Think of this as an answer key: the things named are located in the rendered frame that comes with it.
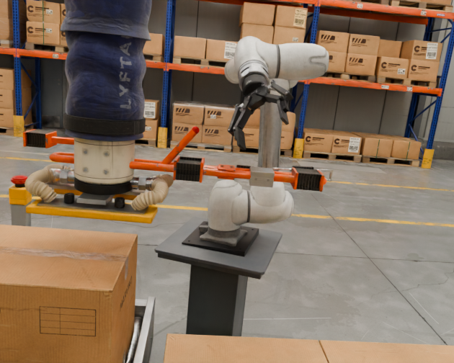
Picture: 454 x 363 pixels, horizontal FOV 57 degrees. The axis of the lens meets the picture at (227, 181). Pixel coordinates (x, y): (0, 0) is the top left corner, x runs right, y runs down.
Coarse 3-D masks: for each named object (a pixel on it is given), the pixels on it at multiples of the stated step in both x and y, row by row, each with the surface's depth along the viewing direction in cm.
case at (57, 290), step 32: (0, 256) 124; (32, 256) 126; (64, 256) 128; (96, 256) 130; (128, 256) 134; (0, 288) 111; (32, 288) 111; (64, 288) 111; (96, 288) 112; (128, 288) 139; (0, 320) 113; (32, 320) 113; (64, 320) 114; (96, 320) 114; (128, 320) 144; (0, 352) 115; (32, 352) 116; (64, 352) 116; (96, 352) 116
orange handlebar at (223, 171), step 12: (72, 144) 149; (60, 156) 121; (72, 156) 122; (132, 168) 122; (144, 168) 122; (156, 168) 122; (168, 168) 122; (204, 168) 123; (216, 168) 126; (228, 168) 123; (240, 168) 127; (276, 180) 123; (288, 180) 123; (324, 180) 123
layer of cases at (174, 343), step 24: (168, 336) 160; (192, 336) 162; (216, 336) 163; (240, 336) 165; (168, 360) 147; (192, 360) 148; (216, 360) 150; (240, 360) 151; (264, 360) 152; (288, 360) 153; (312, 360) 154; (336, 360) 156; (360, 360) 157; (384, 360) 158; (408, 360) 160; (432, 360) 161
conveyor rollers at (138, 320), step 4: (136, 320) 168; (140, 320) 168; (136, 324) 165; (140, 324) 166; (136, 328) 162; (140, 328) 164; (136, 332) 160; (136, 336) 158; (132, 340) 155; (136, 340) 156; (132, 344) 153; (136, 344) 154; (132, 348) 151; (128, 352) 149; (132, 352) 149; (128, 356) 147; (132, 356) 147; (128, 360) 145; (132, 360) 146
